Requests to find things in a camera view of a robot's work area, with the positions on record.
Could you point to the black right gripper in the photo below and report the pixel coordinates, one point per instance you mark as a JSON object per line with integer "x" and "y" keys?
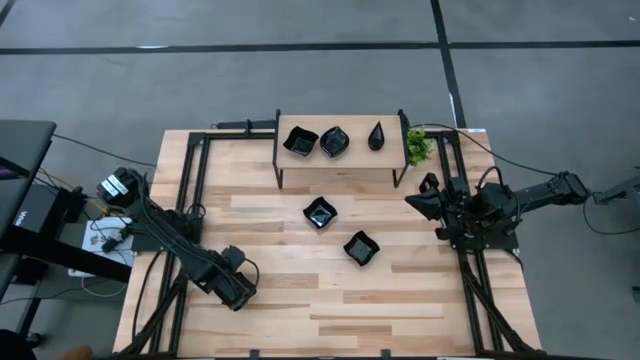
{"x": 455, "y": 210}

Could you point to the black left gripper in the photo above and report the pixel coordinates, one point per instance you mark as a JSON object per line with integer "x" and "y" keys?
{"x": 214, "y": 271}

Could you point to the black teardrop mini plate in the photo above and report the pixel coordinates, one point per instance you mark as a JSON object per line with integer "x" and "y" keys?
{"x": 376, "y": 139}

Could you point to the black leaf-shaped mini plate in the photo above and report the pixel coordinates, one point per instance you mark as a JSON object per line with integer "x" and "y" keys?
{"x": 334, "y": 142}

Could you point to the stack of black trays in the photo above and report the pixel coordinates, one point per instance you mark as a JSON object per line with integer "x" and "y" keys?
{"x": 300, "y": 141}

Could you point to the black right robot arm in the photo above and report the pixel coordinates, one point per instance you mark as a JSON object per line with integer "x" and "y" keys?
{"x": 540, "y": 192}

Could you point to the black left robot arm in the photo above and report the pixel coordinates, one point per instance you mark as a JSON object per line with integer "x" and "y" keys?
{"x": 170, "y": 245}

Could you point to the black square wavy mini plate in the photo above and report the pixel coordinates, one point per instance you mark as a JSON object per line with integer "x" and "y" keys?
{"x": 361, "y": 248}
{"x": 320, "y": 213}

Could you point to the green plant white pot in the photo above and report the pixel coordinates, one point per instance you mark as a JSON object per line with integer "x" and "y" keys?
{"x": 419, "y": 146}

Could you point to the small wooden shelf black legs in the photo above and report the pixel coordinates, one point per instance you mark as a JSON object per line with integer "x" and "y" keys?
{"x": 360, "y": 160}

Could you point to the white printed sheet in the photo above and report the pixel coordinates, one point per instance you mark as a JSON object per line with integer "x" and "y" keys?
{"x": 97, "y": 240}

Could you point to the white power strip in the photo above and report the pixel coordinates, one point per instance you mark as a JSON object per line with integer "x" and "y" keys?
{"x": 80, "y": 273}

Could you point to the grey metal stand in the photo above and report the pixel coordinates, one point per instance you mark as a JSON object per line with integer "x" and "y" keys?
{"x": 622, "y": 192}

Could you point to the black computer case white logo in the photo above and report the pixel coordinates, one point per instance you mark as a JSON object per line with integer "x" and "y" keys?
{"x": 40, "y": 210}

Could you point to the person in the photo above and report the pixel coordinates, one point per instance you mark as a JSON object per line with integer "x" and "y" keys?
{"x": 12, "y": 347}

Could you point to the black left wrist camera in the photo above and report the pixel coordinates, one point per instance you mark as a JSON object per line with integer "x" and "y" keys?
{"x": 232, "y": 256}

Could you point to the black aluminium table frame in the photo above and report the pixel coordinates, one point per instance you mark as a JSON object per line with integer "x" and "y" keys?
{"x": 196, "y": 160}

